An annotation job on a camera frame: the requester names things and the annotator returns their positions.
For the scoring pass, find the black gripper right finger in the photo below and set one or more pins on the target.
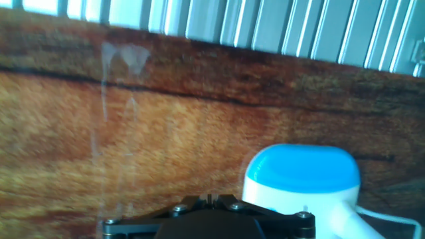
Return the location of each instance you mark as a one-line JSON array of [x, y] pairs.
[[285, 225]]

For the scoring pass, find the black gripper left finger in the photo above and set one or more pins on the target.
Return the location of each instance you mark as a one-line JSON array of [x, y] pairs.
[[139, 225]]

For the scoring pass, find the blue white desk lamp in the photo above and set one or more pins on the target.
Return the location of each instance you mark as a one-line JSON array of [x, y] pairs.
[[299, 166]]

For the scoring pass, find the glossy wood grain board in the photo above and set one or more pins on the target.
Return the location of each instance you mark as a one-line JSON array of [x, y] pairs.
[[133, 132]]

